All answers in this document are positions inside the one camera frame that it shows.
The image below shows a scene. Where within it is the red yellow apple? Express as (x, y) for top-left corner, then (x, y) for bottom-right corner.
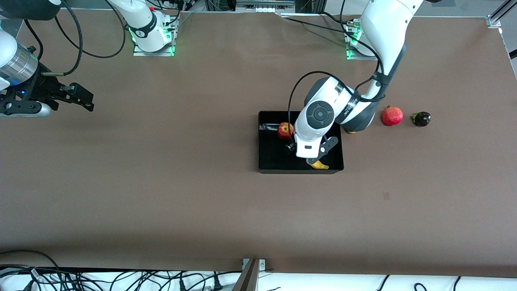
(277, 122), (294, 140)

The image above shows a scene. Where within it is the black rectangular plastic box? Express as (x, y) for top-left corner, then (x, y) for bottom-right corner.
(258, 110), (345, 175)

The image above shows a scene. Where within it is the red pomegranate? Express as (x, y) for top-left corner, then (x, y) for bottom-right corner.
(382, 105), (404, 127)

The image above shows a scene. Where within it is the dark purple eggplant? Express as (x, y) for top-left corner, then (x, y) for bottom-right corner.
(411, 112), (432, 127)

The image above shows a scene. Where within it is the thin black looped cable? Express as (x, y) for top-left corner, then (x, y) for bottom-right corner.
(55, 16), (126, 59)

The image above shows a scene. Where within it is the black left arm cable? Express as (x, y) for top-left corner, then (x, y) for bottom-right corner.
(288, 71), (389, 143)

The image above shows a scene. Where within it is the thick black hose cable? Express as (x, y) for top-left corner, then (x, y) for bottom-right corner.
(40, 0), (84, 77)

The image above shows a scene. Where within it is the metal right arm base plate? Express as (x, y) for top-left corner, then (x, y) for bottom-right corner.
(132, 18), (178, 57)

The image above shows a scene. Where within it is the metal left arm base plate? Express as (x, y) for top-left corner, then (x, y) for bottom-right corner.
(344, 18), (366, 61)

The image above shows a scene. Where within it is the aluminium profile with bracket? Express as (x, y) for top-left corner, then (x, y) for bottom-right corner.
(232, 258), (267, 291)

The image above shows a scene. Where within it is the aluminium rail fixture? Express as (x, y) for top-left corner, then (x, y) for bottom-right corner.
(236, 0), (295, 13)

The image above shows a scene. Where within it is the aluminium corner frame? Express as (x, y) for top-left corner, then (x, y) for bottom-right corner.
(486, 0), (517, 28)

